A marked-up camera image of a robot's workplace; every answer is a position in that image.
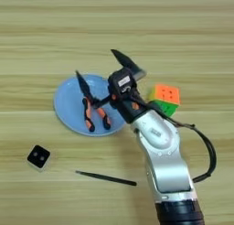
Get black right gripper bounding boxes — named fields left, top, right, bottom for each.
left=74, top=48, right=148, bottom=125

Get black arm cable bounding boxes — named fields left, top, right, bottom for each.
left=130, top=90, right=218, bottom=184

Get stickerless colourful puzzle cube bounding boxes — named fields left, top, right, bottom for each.
left=147, top=83, right=182, bottom=118

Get small black square block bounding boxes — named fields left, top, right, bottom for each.
left=26, top=144, right=52, bottom=171

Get orange black needle-nose pliers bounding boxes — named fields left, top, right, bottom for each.
left=80, top=95, right=112, bottom=134

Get blue round plate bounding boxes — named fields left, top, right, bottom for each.
left=53, top=73, right=128, bottom=137

